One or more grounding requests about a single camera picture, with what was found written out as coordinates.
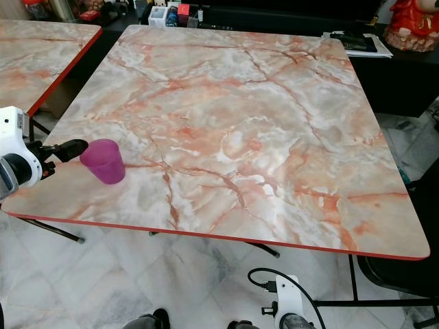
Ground purple plastic cup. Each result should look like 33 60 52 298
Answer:
79 138 126 186

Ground robot right leg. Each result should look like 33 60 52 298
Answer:
228 319 259 329

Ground robot leg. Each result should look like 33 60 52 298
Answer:
136 308 171 329
228 319 259 329

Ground marble pattern table red edge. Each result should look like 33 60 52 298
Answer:
0 19 104 117
1 24 439 309

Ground robot left leg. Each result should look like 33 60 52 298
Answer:
136 308 171 329

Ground black chair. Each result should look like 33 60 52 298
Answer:
357 161 439 297

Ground metal canister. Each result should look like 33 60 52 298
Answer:
49 0 80 22

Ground red lidded jar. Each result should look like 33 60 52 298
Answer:
22 0 51 19

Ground small white box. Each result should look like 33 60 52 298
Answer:
149 5 167 27

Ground flat black device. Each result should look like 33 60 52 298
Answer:
330 32 379 53

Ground white paper sheets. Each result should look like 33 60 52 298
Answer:
322 30 396 59

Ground red figurine statue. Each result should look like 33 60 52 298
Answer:
383 0 439 54

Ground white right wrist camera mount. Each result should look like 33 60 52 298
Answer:
272 275 304 326

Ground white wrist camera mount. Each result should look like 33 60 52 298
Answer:
0 106 44 189
272 275 304 326

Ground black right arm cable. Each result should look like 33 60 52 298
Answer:
248 267 329 329

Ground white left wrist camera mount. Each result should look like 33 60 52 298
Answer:
0 106 44 189

